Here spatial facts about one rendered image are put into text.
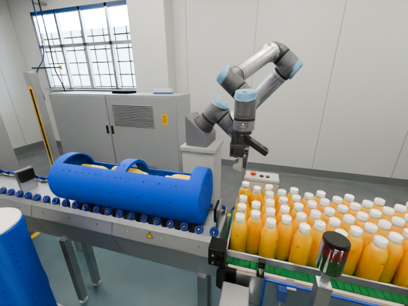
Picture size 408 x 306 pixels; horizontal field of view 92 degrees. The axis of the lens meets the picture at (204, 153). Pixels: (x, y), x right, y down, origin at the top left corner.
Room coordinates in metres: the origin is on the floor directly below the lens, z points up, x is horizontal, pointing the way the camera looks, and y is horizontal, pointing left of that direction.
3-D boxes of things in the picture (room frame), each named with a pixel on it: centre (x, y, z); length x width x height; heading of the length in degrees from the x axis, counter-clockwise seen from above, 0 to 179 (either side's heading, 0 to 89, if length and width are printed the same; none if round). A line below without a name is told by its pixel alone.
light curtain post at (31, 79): (1.57, 1.28, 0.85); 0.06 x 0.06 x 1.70; 74
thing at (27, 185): (1.21, 1.21, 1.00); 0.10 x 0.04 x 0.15; 164
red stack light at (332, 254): (0.40, -0.34, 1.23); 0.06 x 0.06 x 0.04
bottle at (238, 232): (0.70, -0.15, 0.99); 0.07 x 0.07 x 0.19
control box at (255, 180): (1.08, -0.35, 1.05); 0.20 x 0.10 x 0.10; 74
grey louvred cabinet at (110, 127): (3.11, 1.31, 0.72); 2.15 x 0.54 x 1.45; 73
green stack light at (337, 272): (0.40, -0.34, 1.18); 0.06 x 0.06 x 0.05
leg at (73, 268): (1.07, 0.96, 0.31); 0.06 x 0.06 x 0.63; 74
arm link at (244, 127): (0.84, -0.17, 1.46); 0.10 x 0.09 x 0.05; 165
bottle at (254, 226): (0.72, -0.22, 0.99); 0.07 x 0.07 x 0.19
